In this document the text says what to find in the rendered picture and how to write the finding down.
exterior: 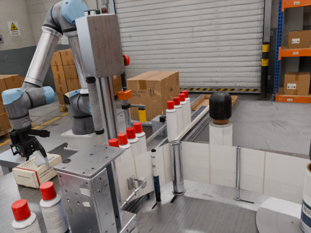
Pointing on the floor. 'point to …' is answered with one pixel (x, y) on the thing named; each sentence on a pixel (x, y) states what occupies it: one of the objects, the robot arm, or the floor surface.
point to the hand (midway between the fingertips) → (38, 165)
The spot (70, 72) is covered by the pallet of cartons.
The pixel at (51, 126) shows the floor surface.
